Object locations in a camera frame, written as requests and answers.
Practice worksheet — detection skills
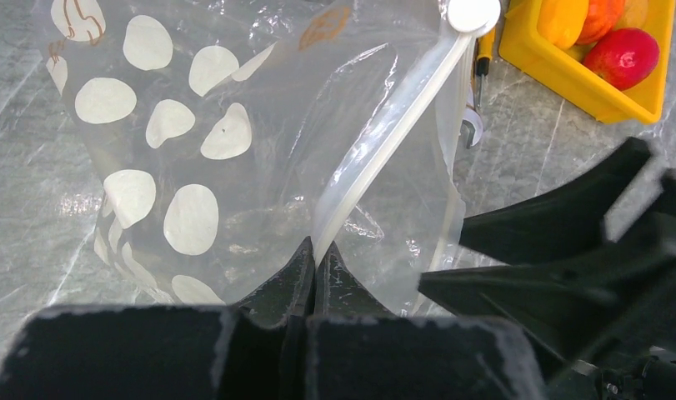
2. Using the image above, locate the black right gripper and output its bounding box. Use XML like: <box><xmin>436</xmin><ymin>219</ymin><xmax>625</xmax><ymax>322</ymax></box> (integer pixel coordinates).
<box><xmin>418</xmin><ymin>137</ymin><xmax>676</xmax><ymax>399</ymax></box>

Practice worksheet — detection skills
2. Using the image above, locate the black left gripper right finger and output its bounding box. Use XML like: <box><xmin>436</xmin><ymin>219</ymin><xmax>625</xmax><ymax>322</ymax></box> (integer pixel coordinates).
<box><xmin>307</xmin><ymin>244</ymin><xmax>547</xmax><ymax>399</ymax></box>

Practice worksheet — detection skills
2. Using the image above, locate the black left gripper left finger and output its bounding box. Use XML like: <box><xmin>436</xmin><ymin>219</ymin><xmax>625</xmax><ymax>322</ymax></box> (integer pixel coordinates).
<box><xmin>0</xmin><ymin>239</ymin><xmax>315</xmax><ymax>399</ymax></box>

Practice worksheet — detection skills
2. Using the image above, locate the red apple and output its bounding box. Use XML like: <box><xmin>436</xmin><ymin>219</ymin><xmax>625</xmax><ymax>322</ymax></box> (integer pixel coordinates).
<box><xmin>583</xmin><ymin>27</ymin><xmax>661</xmax><ymax>91</ymax></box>

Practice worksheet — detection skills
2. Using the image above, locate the clear spotted zip top bag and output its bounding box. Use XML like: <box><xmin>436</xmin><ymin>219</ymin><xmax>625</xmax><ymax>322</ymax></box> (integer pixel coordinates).
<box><xmin>33</xmin><ymin>1</ymin><xmax>500</xmax><ymax>316</ymax></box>

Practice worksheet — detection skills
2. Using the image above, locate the yellow bell pepper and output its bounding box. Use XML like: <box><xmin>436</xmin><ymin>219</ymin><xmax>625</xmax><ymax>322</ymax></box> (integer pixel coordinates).
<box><xmin>537</xmin><ymin>0</ymin><xmax>589</xmax><ymax>50</ymax></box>

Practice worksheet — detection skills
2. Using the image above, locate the orange pumpkin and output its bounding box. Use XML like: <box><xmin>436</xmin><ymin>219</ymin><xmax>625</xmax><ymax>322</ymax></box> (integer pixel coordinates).
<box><xmin>576</xmin><ymin>0</ymin><xmax>626</xmax><ymax>45</ymax></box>

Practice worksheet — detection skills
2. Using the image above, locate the silver wrench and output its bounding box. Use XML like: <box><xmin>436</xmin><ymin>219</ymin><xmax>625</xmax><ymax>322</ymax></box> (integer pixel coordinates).
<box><xmin>462</xmin><ymin>81</ymin><xmax>485</xmax><ymax>148</ymax></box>

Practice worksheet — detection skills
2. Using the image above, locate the yellow plastic tray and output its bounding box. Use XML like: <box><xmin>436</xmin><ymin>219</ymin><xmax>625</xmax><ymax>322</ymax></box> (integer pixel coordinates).
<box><xmin>498</xmin><ymin>0</ymin><xmax>676</xmax><ymax>124</ymax></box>

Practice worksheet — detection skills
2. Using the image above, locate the yellow potato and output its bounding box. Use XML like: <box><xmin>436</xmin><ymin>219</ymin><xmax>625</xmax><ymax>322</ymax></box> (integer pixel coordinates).
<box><xmin>613</xmin><ymin>0</ymin><xmax>649</xmax><ymax>30</ymax></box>

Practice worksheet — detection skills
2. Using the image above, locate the yellow handled screwdriver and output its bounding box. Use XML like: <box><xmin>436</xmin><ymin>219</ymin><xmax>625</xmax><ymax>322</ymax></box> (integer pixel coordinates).
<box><xmin>474</xmin><ymin>27</ymin><xmax>496</xmax><ymax>111</ymax></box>

